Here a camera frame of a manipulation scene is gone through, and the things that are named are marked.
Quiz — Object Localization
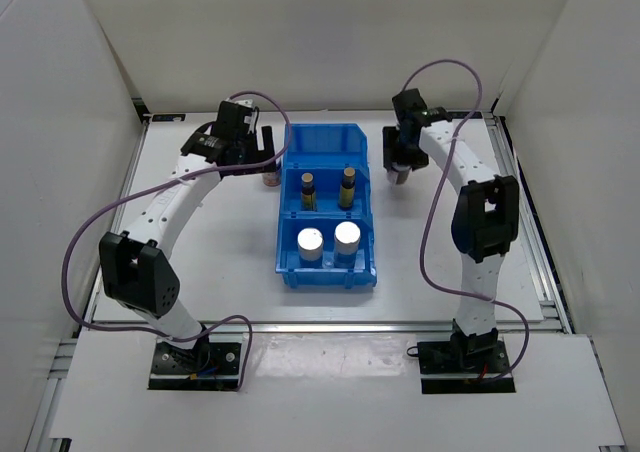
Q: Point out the white-lid spice jar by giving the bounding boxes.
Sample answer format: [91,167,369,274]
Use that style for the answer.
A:
[262,168,281,187]
[386,163,411,186]

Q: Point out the gold-cap yellow bottle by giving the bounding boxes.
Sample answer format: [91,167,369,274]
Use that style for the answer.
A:
[301,172,317,211]
[338,167,356,210]

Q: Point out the silver-cap shaker bottle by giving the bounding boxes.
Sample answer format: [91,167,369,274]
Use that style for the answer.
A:
[297,227,324,262]
[334,221,361,268]

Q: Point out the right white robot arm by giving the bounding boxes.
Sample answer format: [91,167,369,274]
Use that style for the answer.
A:
[382,88,519,372]

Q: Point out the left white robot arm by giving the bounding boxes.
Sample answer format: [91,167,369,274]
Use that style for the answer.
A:
[99,100,275,372]

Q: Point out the blue three-compartment plastic bin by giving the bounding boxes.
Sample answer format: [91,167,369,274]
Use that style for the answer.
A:
[275,123,377,289]

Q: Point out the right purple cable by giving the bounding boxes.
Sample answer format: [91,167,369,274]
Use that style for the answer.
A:
[402,59,531,381]

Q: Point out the aluminium front rail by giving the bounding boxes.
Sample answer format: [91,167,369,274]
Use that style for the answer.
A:
[97,317,564,334]

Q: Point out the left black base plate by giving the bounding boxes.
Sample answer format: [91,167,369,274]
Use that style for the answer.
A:
[147,334,246,392]

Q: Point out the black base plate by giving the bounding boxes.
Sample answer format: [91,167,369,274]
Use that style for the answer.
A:
[147,334,246,392]
[406,340,516,395]

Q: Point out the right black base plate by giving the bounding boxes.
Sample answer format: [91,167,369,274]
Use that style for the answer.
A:
[406,340,516,395]

